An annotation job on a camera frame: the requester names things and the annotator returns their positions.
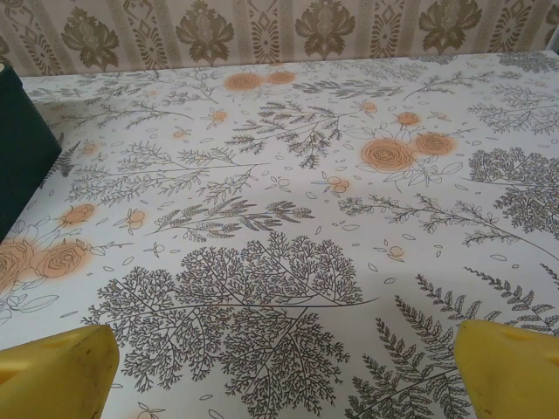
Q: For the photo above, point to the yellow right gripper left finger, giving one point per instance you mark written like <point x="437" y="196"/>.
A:
<point x="52" y="375"/>

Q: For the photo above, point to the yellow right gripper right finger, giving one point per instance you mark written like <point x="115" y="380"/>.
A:
<point x="515" y="375"/>

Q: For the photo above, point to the starry night painted tin box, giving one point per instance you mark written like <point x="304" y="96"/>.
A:
<point x="22" y="153"/>

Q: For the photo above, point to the floral patterned table cover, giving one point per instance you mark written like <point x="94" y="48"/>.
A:
<point x="279" y="218"/>

